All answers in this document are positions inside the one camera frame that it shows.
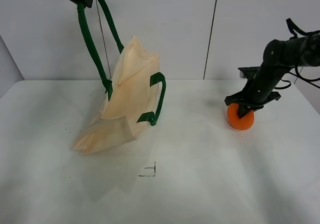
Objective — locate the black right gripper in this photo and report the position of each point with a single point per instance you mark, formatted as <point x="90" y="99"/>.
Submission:
<point x="256" y="92"/>

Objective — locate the white linen bag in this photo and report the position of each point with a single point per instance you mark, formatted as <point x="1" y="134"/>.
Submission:
<point x="134" y="95"/>

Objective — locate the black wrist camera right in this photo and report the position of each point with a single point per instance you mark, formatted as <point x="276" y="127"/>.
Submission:
<point x="247" y="72"/>

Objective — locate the orange with stem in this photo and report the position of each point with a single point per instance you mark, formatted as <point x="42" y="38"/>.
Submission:
<point x="235" y="121"/>

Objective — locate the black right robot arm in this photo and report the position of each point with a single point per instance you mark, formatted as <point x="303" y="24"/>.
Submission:
<point x="279" y="58"/>

